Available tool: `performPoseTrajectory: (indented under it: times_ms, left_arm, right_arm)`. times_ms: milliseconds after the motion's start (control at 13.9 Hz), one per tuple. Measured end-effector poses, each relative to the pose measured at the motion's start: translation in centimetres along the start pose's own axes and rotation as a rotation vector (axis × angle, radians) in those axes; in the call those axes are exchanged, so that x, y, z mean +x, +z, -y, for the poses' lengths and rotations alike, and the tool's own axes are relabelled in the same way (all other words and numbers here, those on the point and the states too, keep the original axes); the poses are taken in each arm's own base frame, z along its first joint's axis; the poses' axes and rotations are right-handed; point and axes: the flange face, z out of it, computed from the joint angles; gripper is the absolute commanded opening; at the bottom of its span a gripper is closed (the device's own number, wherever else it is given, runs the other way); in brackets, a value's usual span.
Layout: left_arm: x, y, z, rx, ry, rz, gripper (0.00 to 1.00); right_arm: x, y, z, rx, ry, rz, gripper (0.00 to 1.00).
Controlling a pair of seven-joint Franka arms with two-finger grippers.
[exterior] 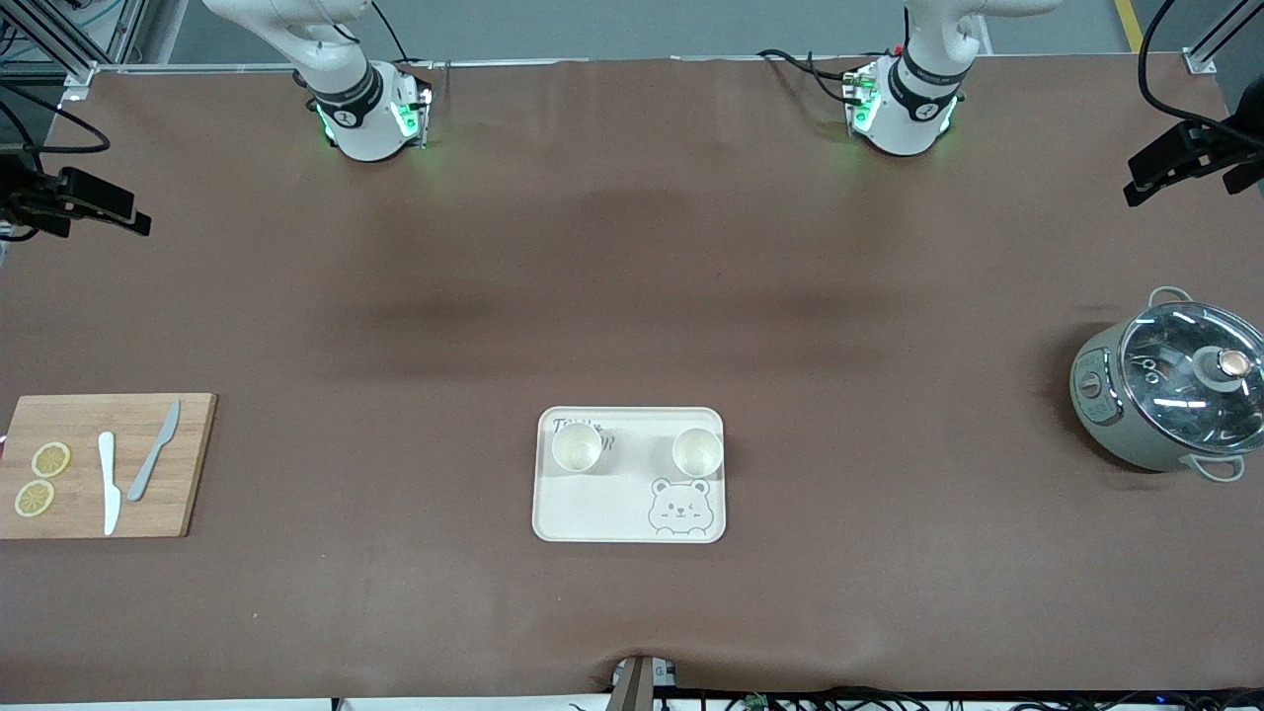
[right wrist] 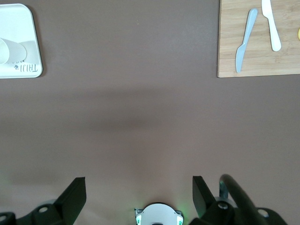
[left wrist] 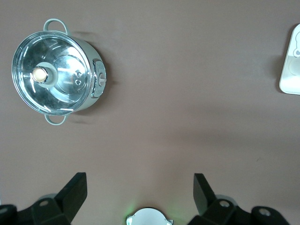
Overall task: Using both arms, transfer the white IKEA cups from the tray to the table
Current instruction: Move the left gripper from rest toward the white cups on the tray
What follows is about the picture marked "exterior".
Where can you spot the bamboo cutting board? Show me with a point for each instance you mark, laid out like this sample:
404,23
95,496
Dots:
84,415

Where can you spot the white IKEA cup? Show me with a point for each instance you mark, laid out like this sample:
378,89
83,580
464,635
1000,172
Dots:
697,451
577,447

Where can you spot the brown camera mount post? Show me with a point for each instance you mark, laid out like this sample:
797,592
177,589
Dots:
637,686

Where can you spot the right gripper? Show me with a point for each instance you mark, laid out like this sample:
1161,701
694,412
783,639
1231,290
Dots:
38,200

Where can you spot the lemon slice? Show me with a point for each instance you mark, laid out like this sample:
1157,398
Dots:
51,459
35,498

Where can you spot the grey plastic knife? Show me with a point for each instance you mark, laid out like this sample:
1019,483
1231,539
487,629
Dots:
150,459

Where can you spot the glass pot lid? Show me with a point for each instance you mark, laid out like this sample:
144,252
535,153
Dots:
1185,370

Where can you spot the grey-green electric pot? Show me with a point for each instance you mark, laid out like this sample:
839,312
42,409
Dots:
1101,405

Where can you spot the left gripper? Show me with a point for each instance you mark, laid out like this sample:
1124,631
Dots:
1211,144

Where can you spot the cream bear print tray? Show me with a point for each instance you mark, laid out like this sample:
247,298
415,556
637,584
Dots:
612,504

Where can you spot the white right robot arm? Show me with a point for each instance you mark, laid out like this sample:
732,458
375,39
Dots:
346,79

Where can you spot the brown table mat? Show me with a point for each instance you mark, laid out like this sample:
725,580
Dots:
632,276

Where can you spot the white plastic knife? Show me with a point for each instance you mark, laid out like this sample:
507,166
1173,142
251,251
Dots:
109,484

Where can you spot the aluminium frame post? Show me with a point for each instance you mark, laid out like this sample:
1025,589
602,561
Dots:
1210,44
79,39

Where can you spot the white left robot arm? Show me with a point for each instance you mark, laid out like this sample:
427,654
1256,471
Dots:
918,89

